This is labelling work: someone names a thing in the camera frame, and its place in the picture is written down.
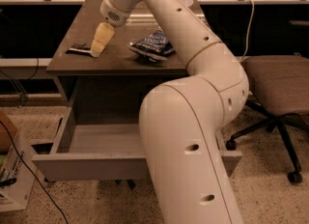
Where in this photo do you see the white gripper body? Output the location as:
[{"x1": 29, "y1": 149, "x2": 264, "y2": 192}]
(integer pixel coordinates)
[{"x1": 100, "y1": 0, "x2": 132, "y2": 27}]

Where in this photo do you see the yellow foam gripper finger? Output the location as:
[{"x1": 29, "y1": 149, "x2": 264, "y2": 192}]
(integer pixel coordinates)
[{"x1": 90, "y1": 22, "x2": 115, "y2": 58}]

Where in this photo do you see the black rxbar chocolate bar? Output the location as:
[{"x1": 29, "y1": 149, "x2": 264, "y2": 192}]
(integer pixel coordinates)
[{"x1": 66, "y1": 43, "x2": 90, "y2": 55}]

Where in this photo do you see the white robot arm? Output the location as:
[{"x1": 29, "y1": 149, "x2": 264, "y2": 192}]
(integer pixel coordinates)
[{"x1": 100, "y1": 0, "x2": 249, "y2": 224}]

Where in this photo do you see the open grey top drawer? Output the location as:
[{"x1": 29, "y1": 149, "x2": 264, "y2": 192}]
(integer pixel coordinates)
[{"x1": 31, "y1": 79, "x2": 243, "y2": 182}]

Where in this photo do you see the grey cabinet desk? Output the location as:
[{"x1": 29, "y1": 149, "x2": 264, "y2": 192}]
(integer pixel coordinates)
[{"x1": 45, "y1": 0, "x2": 207, "y2": 106}]

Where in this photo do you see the blue vinegar chip bag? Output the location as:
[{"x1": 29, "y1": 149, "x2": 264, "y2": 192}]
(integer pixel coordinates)
[{"x1": 128, "y1": 28, "x2": 174, "y2": 62}]

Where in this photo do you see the white ceramic bowl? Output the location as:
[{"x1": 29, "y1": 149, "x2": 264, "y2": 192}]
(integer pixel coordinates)
[{"x1": 179, "y1": 0, "x2": 194, "y2": 8}]

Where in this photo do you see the brown cardboard box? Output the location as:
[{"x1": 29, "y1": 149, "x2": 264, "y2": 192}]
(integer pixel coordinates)
[{"x1": 0, "y1": 110, "x2": 17, "y2": 154}]

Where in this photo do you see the white cardboard box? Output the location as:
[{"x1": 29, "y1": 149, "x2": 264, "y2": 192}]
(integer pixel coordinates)
[{"x1": 0, "y1": 130, "x2": 39, "y2": 213}]

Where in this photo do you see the brown office chair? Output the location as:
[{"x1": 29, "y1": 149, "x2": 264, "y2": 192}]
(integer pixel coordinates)
[{"x1": 225, "y1": 55, "x2": 309, "y2": 183}]

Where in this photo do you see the white cable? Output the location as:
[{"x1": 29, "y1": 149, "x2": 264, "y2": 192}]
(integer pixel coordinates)
[{"x1": 239, "y1": 0, "x2": 255, "y2": 63}]

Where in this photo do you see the black floor cable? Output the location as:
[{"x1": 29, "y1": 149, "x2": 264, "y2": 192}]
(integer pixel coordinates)
[{"x1": 0, "y1": 120, "x2": 70, "y2": 224}]

